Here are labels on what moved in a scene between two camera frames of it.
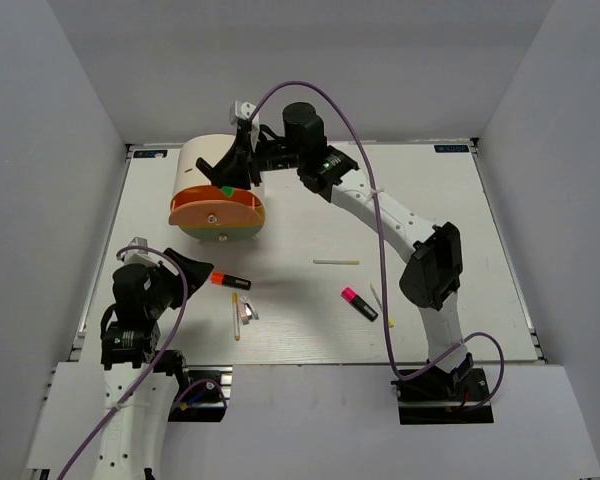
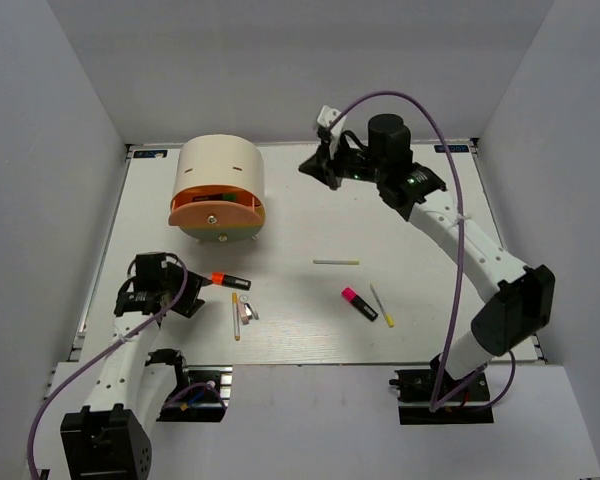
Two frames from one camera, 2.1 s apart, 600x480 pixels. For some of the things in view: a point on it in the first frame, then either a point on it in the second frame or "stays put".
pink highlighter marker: (351, 296) stays put
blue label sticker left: (150, 153) stays put
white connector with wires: (245, 110) -> (326, 116)
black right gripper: (234, 169) -> (321, 167)
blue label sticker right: (451, 148) stays put
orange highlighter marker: (221, 278) stays put
